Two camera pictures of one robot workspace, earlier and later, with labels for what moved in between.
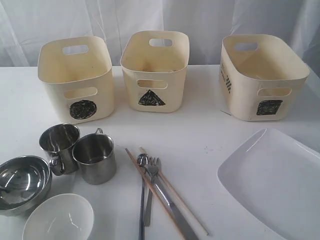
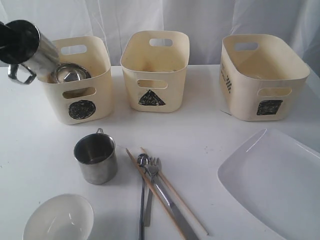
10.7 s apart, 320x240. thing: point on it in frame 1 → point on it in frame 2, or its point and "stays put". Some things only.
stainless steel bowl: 25,182 → 67,72
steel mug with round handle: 57,141 → 30,53
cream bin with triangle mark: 155,64 stays put
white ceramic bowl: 64,217 stays put
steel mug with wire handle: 95,155 stays put
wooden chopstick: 159,201 stays put
